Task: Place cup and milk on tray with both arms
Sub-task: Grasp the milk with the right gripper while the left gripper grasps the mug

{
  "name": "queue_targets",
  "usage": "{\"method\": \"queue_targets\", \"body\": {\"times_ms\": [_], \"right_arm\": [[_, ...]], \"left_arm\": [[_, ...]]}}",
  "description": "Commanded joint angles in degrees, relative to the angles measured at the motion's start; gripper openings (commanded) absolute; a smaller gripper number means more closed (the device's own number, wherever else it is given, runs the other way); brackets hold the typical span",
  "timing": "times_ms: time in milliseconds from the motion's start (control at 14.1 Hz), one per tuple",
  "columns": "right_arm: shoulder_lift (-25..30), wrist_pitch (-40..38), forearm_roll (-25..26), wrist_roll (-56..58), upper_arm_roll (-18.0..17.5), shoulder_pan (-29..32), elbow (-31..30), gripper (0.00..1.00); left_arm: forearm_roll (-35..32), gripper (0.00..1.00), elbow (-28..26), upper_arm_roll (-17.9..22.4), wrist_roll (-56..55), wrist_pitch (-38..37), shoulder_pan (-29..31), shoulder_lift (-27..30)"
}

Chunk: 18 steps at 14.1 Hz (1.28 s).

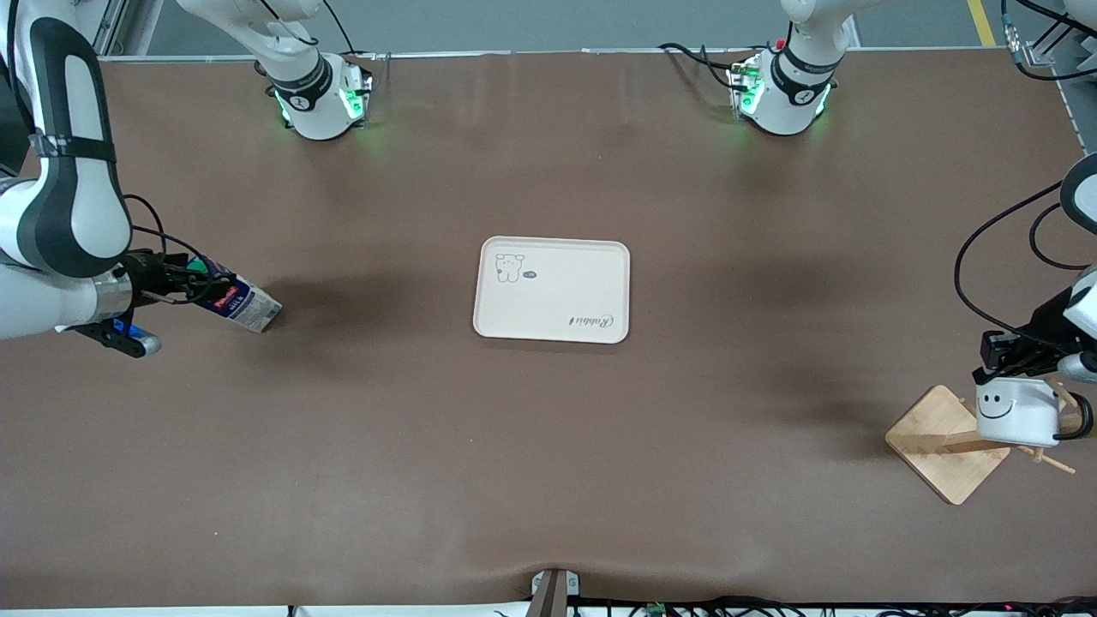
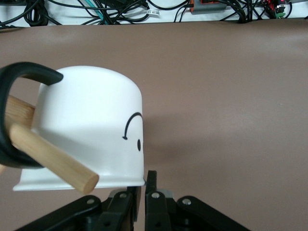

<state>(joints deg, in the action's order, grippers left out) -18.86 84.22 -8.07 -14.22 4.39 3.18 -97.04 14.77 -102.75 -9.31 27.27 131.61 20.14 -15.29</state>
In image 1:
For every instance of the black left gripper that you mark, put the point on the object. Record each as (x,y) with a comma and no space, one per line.
(1040,329)

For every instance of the beige plastic tray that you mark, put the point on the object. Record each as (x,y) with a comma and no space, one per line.
(557,296)

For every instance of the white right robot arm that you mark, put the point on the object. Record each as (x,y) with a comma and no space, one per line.
(68,171)

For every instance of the blue milk carton green cap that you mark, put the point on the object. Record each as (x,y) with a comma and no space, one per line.
(248,307)

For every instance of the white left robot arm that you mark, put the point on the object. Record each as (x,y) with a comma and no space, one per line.
(793,86)

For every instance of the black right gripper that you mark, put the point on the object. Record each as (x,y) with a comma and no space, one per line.
(146,276)

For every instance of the wooden cup rack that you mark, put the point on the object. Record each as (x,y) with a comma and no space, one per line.
(938,446)

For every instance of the aluminium frame profile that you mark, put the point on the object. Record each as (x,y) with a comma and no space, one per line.
(1041,56)
(120,26)

